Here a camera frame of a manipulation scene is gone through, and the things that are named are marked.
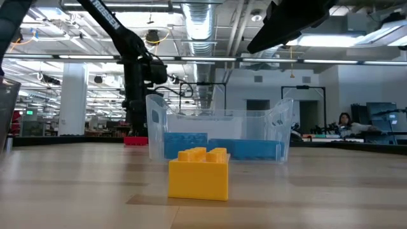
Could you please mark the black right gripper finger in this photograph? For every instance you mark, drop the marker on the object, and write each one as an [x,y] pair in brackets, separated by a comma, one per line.
[286,22]

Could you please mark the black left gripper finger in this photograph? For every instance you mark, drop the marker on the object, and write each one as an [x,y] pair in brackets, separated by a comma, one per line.
[134,122]
[143,122]

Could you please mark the red toy block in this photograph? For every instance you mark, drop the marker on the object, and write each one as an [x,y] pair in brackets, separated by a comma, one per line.
[136,141]

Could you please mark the long blue toy block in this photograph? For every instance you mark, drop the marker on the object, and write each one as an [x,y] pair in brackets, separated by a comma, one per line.
[248,149]

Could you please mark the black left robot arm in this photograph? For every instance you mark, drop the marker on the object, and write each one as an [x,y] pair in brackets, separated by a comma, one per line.
[108,19]

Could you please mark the round ceiling sensor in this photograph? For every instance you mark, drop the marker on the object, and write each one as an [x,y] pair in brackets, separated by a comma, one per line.
[256,18]

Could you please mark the bright ceiling panel light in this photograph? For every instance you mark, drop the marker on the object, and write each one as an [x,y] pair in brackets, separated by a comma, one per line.
[327,40]

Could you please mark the white plastic bin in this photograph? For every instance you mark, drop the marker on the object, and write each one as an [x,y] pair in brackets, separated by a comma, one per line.
[206,125]

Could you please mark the white square column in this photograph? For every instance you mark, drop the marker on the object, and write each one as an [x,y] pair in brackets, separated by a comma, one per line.
[73,98]

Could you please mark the long LED light bar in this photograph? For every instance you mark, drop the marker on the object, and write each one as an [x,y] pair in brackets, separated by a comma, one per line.
[206,58]

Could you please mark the clear plastic bin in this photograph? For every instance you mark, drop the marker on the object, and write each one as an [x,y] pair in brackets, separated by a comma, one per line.
[219,105]

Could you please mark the yellow square toy block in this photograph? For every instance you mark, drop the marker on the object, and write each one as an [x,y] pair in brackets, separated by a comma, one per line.
[198,178]

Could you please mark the green exit sign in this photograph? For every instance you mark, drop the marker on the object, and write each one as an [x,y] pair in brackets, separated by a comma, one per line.
[29,112]

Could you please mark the black background robot arms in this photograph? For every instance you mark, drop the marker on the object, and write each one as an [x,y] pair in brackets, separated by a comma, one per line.
[321,129]

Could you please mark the person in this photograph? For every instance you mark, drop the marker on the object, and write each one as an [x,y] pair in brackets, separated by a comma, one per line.
[15,122]
[346,122]

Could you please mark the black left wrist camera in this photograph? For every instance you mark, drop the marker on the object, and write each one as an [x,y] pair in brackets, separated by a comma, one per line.
[158,72]

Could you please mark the black ceiling camera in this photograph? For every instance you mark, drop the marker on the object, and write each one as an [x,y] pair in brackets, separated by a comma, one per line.
[153,37]
[17,36]

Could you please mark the black rectangular frame stand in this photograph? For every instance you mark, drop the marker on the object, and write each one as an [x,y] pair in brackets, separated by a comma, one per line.
[303,87]

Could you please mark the round silver ceiling duct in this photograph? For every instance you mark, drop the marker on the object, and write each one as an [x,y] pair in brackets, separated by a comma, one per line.
[200,31]

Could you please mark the dark wall monitor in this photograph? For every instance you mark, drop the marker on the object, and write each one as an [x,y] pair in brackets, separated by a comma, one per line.
[381,114]

